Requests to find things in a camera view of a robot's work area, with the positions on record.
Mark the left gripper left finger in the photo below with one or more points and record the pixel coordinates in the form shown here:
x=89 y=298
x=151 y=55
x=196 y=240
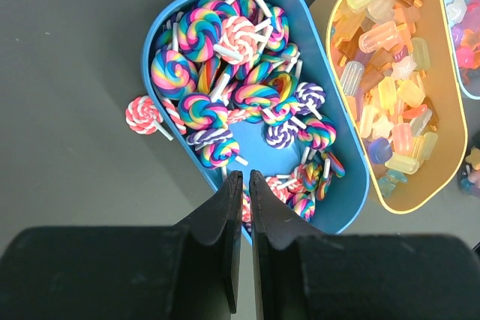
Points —
x=189 y=270

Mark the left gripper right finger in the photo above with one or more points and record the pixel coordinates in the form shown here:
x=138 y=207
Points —
x=303 y=273

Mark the clear plastic jar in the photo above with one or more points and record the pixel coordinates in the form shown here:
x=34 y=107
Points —
x=468 y=178

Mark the yellow tray of popsicle candies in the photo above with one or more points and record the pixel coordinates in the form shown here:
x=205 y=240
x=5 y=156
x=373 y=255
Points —
x=392 y=62

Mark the stray pink lollipop candy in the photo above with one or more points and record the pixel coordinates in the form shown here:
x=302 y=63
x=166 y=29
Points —
x=143 y=117

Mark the blue tray of lollipops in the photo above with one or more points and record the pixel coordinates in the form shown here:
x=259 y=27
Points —
x=346 y=196

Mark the light blue tray of gummies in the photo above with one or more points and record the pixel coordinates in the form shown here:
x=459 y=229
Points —
x=463 y=22

